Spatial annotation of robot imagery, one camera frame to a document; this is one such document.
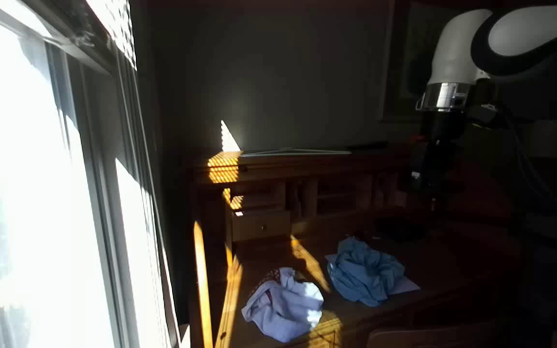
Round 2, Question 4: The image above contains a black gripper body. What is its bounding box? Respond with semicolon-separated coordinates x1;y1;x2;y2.
417;111;471;203

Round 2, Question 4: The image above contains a blue fabric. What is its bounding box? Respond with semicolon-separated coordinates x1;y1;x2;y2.
324;236;421;310

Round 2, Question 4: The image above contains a pale lavender crumpled fabric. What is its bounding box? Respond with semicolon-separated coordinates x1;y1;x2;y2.
239;265;326;344

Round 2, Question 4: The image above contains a wooden roll-top desk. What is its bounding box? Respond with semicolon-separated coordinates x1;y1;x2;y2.
189;145;525;348

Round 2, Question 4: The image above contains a white paper sheet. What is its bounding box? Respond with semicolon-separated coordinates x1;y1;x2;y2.
386;275;423;298

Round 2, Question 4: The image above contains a flat board on desk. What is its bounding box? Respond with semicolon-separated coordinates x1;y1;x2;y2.
237;147;353;159

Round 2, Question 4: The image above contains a small wooden desk drawer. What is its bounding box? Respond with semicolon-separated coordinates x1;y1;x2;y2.
225;207;293;244

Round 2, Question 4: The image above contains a white window blind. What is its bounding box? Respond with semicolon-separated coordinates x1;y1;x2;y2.
82;0;140;70

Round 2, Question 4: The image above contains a framed wall picture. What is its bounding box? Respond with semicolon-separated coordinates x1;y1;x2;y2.
378;0;444;124

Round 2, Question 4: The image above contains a window with grey frame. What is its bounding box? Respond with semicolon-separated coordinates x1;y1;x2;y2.
0;0;187;348

